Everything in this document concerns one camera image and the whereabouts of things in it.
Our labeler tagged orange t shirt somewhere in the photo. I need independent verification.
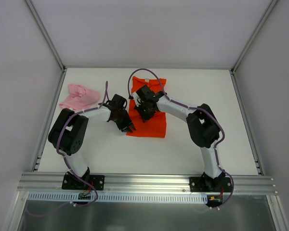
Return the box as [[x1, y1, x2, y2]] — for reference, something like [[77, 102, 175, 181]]
[[127, 76, 167, 138]]

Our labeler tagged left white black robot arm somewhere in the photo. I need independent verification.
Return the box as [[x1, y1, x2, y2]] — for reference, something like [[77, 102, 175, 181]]
[[48, 94, 135, 191]]

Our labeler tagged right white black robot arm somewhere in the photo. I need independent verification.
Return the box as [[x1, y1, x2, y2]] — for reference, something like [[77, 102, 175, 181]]
[[129, 86, 225, 192]]

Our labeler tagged pink t shirt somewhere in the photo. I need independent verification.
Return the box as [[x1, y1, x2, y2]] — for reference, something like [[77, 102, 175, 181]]
[[59, 84, 101, 111]]

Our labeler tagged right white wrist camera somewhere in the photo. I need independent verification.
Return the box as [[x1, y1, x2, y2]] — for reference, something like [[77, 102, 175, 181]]
[[129, 92, 140, 102]]

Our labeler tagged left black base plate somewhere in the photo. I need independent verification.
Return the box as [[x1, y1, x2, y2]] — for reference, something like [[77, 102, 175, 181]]
[[61, 172, 105, 191]]

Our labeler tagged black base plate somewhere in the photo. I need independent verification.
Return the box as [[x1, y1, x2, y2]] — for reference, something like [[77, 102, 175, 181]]
[[61, 172, 105, 191], [189, 177, 233, 193]]

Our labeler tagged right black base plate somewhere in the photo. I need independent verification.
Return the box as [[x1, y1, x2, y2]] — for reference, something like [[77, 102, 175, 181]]
[[189, 177, 233, 193]]

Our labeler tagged aluminium mounting rail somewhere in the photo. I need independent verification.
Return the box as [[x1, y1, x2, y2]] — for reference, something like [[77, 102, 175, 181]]
[[17, 172, 278, 195]]

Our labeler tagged white slotted cable duct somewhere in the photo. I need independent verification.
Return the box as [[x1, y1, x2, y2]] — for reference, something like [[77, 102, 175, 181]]
[[27, 192, 208, 204]]

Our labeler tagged left aluminium frame post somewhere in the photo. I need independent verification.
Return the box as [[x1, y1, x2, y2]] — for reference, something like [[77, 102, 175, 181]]
[[24, 0, 66, 72]]

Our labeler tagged aluminium frame post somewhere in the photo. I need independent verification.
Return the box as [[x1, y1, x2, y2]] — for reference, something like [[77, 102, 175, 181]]
[[24, 0, 66, 72], [231, 0, 279, 73]]

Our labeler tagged right aluminium frame post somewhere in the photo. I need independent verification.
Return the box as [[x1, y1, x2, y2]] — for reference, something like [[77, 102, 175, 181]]
[[231, 0, 279, 73]]

